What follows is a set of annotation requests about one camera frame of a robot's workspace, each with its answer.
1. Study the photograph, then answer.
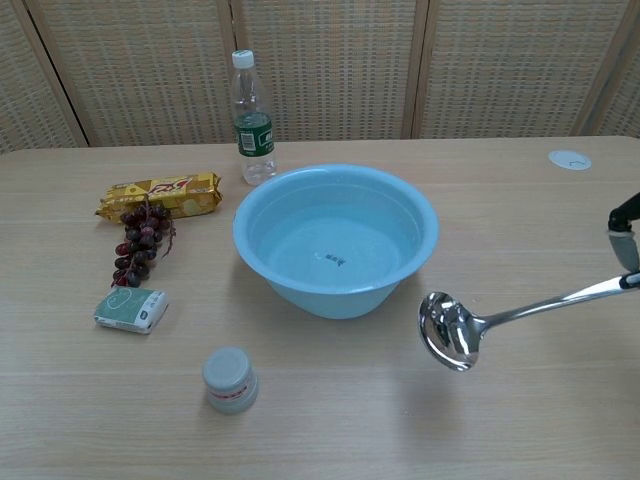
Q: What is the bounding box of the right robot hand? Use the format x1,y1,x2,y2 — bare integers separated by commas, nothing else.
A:
607,191,640,275

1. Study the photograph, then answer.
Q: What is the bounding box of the steel ladle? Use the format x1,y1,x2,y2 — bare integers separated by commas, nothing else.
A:
417,272,640,372

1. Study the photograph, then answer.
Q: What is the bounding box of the blue plastic basin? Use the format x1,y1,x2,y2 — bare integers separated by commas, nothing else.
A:
232,164,440,320

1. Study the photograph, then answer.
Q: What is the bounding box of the clear water bottle green label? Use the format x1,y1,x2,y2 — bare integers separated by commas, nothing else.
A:
231,48,278,187

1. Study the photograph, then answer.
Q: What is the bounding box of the white round table sticker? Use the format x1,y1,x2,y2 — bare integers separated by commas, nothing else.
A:
548,148,593,172

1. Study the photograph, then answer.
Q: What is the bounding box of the small white jar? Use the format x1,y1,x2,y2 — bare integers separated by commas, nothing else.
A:
201,347,260,414

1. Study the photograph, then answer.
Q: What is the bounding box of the yellow biscuit pack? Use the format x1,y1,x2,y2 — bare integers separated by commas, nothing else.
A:
94,171,224,220

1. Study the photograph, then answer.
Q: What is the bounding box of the dark red grape bunch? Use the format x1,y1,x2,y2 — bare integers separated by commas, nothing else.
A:
110,199,177,289

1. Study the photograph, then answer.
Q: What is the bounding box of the green white tissue pack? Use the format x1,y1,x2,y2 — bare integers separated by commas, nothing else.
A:
92,286,170,335

